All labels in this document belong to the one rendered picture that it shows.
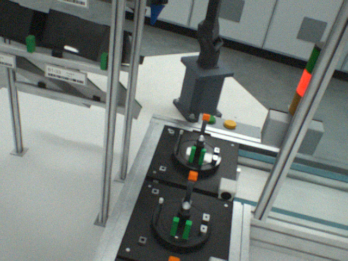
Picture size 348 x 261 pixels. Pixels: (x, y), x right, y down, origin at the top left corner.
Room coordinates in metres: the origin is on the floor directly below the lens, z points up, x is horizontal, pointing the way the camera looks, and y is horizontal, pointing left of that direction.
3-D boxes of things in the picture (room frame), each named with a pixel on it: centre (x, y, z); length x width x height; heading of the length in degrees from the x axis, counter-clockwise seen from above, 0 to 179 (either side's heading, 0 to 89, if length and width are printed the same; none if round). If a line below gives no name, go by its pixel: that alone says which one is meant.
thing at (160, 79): (1.24, -0.03, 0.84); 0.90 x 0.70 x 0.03; 33
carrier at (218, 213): (0.60, -0.06, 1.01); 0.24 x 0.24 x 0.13; 86
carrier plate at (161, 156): (0.86, -0.08, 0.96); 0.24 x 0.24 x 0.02; 86
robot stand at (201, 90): (1.27, -0.07, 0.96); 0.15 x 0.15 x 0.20; 33
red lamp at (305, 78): (0.73, -0.26, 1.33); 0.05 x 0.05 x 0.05
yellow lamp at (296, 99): (0.73, -0.26, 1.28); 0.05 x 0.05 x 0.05
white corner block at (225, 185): (0.75, -0.17, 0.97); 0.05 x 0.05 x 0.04; 86
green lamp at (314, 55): (0.73, -0.26, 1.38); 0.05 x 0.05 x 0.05
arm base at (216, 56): (1.27, -0.07, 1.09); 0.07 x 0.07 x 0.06; 33
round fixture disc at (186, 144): (0.86, -0.08, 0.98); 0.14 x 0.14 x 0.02
